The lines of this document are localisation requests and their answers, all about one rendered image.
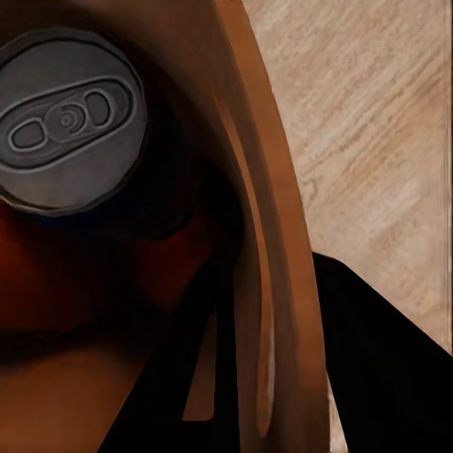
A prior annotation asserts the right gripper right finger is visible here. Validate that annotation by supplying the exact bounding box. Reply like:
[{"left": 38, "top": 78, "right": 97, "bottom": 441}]
[{"left": 311, "top": 249, "right": 453, "bottom": 453}]

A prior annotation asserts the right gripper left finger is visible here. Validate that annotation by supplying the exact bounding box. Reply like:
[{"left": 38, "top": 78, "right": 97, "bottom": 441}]
[{"left": 97, "top": 251, "right": 241, "bottom": 453}]

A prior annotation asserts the can of soda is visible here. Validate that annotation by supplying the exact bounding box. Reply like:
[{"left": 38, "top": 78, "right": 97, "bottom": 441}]
[
  {"left": 0, "top": 25, "right": 203, "bottom": 243},
  {"left": 0, "top": 198, "right": 126, "bottom": 330},
  {"left": 119, "top": 205, "right": 240, "bottom": 312}
]

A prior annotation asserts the trash can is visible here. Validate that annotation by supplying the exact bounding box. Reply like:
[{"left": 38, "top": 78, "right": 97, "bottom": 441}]
[{"left": 0, "top": 0, "right": 330, "bottom": 453}]

